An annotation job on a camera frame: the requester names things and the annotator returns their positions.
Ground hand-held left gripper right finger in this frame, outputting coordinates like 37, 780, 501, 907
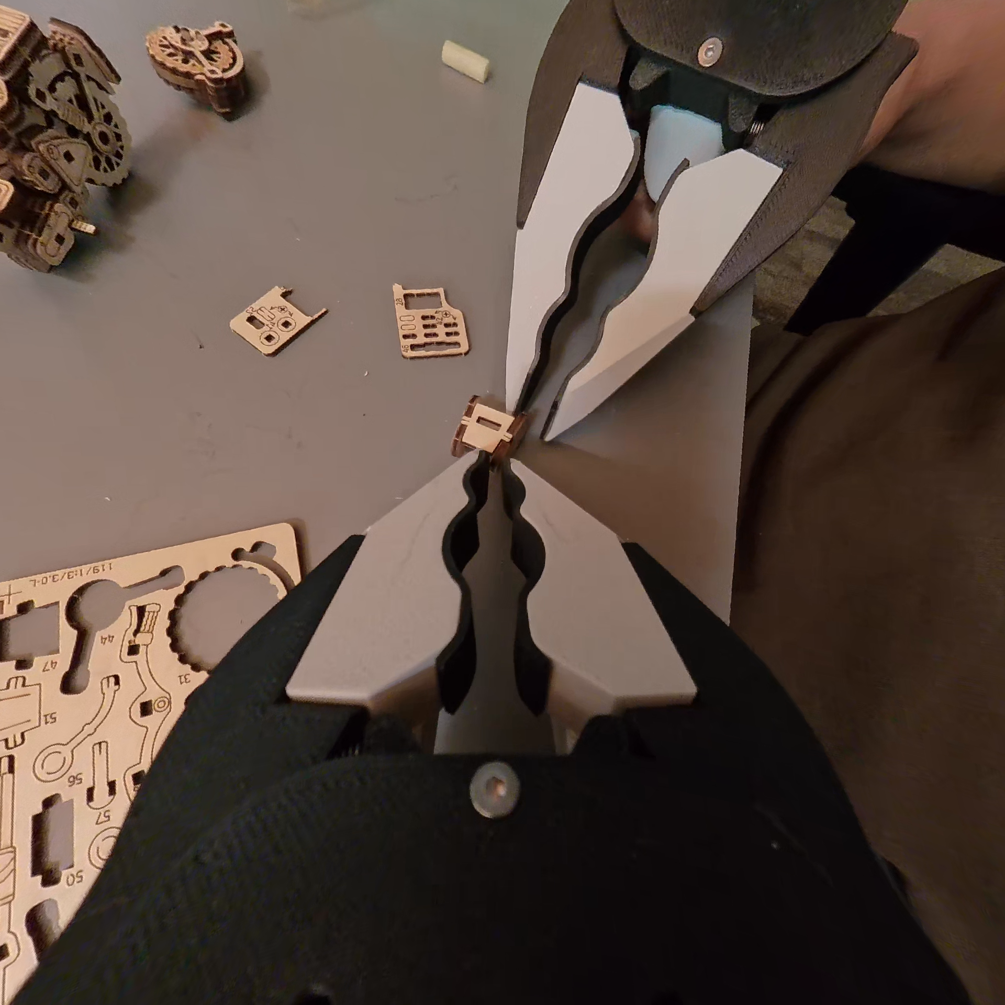
502, 459, 699, 747

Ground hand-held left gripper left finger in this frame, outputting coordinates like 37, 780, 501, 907
285, 455, 483, 731

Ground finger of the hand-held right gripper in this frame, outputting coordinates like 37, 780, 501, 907
540, 148, 788, 443
505, 81, 641, 417

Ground small wooden model assembly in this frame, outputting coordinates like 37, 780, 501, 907
451, 396, 529, 472

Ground person's right forearm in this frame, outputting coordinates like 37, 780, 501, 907
859, 31, 1005, 193

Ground grey desk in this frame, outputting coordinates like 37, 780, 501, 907
0, 0, 756, 755

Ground small wooden piece slotted grid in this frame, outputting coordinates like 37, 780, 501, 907
392, 284, 474, 361

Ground small white stick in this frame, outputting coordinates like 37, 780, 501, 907
440, 39, 493, 83

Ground wooden parts sheet gear cutouts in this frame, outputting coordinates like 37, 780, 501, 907
0, 520, 305, 990

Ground black office chair base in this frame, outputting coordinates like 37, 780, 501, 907
781, 165, 1005, 334

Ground small wooden piece round holes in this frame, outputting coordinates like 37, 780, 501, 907
229, 286, 329, 359

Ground small wooden gear assembly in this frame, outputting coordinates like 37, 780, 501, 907
145, 21, 250, 120

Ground large wooden gear model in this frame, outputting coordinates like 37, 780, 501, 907
0, 0, 132, 273

